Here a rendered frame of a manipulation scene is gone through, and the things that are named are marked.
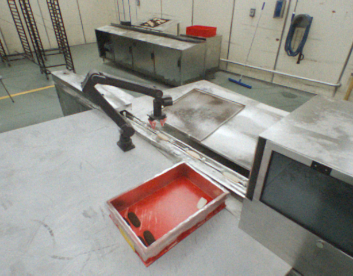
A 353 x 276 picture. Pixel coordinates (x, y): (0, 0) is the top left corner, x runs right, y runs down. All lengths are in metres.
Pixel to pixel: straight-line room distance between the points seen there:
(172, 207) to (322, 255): 0.62
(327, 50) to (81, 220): 4.43
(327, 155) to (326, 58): 4.09
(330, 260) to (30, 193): 1.34
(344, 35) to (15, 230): 4.64
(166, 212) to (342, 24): 4.16
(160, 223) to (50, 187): 0.64
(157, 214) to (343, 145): 0.78
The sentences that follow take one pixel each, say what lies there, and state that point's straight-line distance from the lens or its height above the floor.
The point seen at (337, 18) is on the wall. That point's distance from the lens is 4.80.
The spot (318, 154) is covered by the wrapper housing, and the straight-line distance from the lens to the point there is 0.84.
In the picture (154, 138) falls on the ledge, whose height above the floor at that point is 0.86.
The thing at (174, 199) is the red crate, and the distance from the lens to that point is 1.24.
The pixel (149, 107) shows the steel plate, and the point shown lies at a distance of 2.15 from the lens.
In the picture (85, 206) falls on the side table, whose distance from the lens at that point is 1.30.
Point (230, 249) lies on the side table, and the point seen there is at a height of 0.82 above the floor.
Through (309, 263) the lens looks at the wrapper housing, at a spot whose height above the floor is 0.90.
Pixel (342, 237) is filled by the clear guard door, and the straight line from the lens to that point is 0.94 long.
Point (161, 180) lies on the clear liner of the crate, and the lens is 1.26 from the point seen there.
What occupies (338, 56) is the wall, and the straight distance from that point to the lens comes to 4.83.
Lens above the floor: 1.73
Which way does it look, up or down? 33 degrees down
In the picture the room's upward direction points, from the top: straight up
